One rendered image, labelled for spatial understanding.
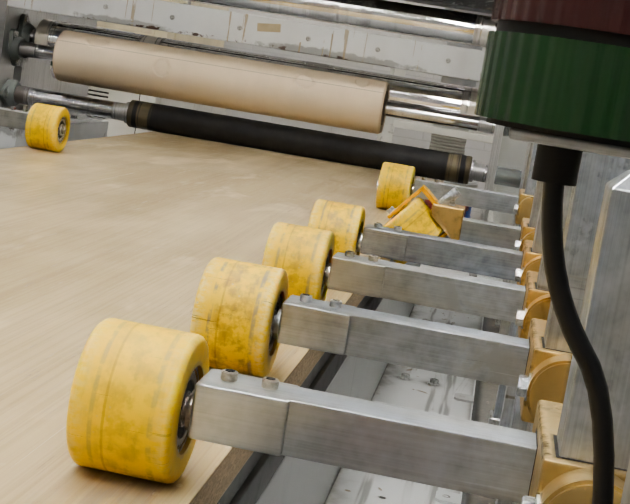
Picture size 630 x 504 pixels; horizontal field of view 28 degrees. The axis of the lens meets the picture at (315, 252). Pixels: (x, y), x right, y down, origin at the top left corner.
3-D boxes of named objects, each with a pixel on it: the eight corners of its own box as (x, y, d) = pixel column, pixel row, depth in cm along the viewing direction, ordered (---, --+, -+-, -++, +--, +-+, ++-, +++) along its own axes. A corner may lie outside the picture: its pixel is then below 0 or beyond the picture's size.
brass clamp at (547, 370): (593, 396, 93) (606, 330, 92) (607, 446, 80) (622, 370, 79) (510, 380, 94) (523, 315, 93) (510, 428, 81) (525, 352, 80)
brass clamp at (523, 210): (546, 222, 216) (552, 193, 215) (549, 231, 202) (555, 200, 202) (511, 216, 216) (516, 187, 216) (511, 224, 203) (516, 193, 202)
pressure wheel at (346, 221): (350, 261, 135) (352, 287, 142) (365, 195, 138) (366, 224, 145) (296, 251, 136) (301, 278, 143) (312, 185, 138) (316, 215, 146)
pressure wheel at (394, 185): (410, 183, 208) (405, 222, 213) (417, 157, 214) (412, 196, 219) (375, 177, 209) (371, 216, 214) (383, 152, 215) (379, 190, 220)
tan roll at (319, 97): (601, 169, 294) (611, 117, 292) (605, 173, 282) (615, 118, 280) (24, 73, 313) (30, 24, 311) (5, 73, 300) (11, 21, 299)
